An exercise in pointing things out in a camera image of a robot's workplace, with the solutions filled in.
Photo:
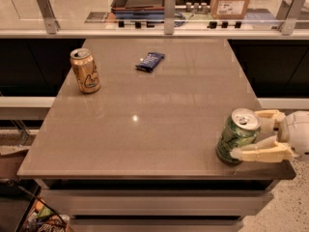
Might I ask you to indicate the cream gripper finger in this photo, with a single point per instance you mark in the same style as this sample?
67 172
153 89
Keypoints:
266 150
270 119

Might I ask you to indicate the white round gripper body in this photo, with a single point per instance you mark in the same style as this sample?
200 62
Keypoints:
297 134

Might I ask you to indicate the green soda can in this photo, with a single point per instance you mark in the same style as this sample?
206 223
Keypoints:
241 128

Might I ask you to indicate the blue rxbar wrapper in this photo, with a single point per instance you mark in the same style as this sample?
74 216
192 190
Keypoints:
150 62

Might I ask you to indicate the orange soda can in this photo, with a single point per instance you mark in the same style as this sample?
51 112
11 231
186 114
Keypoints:
85 70

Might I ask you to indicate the cardboard box with label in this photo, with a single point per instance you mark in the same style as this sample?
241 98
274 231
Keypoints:
229 9

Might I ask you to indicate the upper table drawer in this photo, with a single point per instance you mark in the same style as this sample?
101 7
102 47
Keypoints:
156 202

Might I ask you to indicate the table drawer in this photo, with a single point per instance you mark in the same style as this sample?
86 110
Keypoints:
156 202
155 225

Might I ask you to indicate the lower table drawer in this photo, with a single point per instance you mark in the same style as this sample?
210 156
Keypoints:
155 225

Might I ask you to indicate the snack bag bin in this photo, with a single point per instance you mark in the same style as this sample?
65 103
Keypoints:
42 218

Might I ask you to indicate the right metal glass bracket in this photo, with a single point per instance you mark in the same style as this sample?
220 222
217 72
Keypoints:
288 25

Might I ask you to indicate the metal glass bracket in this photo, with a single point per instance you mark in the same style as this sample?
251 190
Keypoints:
169 16
51 24
288 25

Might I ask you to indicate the middle metal glass bracket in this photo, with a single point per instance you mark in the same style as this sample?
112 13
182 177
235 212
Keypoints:
169 16

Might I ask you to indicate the left metal glass bracket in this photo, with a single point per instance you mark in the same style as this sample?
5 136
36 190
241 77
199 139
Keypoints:
51 24

